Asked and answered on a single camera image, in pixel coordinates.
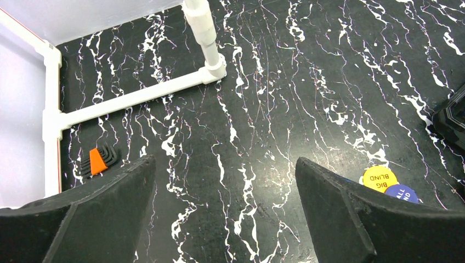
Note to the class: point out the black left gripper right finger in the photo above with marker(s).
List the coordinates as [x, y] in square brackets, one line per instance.
[349, 222]

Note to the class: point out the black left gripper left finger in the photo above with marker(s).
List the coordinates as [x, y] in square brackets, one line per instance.
[99, 221]

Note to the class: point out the orange hex key set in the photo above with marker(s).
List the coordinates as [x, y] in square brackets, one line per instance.
[98, 160]

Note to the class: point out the black poker set case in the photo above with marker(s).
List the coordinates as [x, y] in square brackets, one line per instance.
[448, 119]

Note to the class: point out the yellow big blind button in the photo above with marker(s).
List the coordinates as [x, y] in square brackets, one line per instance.
[379, 178]

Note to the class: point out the blue small blind button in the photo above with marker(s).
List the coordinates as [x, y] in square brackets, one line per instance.
[402, 192]

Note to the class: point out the white pvc pipe frame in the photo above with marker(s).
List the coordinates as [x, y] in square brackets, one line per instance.
[111, 62]

